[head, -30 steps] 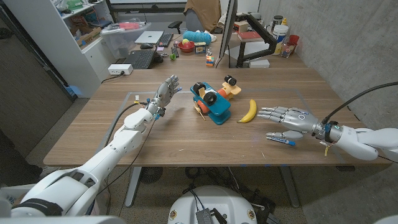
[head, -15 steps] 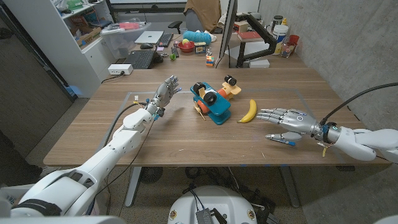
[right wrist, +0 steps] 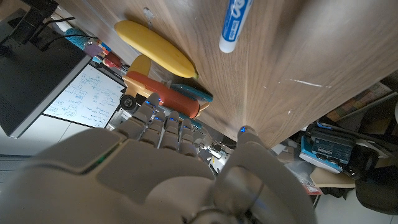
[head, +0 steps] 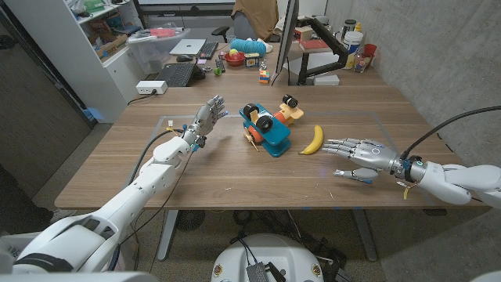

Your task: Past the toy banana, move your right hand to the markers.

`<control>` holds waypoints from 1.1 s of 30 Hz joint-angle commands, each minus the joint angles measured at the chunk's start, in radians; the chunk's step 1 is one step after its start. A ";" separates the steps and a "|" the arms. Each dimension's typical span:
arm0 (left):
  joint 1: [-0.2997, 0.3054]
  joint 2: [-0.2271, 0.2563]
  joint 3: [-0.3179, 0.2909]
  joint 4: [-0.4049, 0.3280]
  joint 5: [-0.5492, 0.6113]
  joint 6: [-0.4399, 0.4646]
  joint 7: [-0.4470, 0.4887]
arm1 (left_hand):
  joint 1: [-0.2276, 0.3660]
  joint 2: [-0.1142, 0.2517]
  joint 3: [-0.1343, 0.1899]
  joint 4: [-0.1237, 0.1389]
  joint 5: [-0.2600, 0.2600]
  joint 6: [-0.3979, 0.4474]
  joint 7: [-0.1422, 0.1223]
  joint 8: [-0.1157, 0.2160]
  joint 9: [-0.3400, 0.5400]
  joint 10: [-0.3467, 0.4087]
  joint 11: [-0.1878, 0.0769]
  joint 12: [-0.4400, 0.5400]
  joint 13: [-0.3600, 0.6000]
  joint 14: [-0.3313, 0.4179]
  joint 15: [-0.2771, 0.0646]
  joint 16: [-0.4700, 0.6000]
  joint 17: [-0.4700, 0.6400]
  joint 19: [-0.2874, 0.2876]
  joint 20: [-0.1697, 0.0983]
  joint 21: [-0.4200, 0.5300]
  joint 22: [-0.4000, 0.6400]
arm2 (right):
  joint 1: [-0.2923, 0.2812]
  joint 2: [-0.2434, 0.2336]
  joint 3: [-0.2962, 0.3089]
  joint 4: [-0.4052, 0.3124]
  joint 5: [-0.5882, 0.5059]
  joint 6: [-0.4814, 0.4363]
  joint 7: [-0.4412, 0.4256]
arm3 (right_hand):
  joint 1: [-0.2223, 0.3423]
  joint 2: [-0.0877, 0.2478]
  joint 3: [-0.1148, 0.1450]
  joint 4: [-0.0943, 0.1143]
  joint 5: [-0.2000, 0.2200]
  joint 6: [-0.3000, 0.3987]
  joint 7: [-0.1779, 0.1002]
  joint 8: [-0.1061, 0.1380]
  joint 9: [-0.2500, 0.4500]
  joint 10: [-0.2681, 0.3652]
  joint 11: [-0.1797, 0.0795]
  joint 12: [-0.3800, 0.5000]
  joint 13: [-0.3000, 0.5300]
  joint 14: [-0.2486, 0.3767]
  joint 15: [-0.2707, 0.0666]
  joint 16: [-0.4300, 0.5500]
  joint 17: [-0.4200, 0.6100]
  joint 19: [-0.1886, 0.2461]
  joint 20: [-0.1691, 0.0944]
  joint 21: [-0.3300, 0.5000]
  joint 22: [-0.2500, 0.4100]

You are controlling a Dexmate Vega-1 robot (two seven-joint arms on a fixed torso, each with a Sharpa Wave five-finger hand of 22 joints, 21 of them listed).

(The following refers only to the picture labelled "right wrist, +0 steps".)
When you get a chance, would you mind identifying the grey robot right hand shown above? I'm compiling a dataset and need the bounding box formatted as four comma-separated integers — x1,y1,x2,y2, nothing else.
0,92,318,224

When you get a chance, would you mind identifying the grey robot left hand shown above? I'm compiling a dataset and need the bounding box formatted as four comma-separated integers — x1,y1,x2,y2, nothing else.
198,136,233,161

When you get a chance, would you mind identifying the teal orange toy airplane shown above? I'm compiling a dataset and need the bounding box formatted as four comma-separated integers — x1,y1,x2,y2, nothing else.
119,54,215,130

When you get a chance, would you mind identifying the yellow toy banana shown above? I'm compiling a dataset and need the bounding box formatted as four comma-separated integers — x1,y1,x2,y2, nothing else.
114,20,199,79

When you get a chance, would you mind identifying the whiteboard with writing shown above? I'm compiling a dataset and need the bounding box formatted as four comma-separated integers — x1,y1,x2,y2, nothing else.
42,63,127,129

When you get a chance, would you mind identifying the blue black battery charger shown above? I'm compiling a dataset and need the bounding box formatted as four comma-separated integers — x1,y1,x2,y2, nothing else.
300,123,386,180

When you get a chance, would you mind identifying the blue white marker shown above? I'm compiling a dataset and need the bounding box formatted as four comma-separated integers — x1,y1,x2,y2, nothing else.
218,0,254,54

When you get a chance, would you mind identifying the black computer monitor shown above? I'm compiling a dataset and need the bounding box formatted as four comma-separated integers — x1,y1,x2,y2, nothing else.
0,9,93,139

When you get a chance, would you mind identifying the teal yarn ball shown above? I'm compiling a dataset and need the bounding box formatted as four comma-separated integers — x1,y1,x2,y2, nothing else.
64,27,98,50

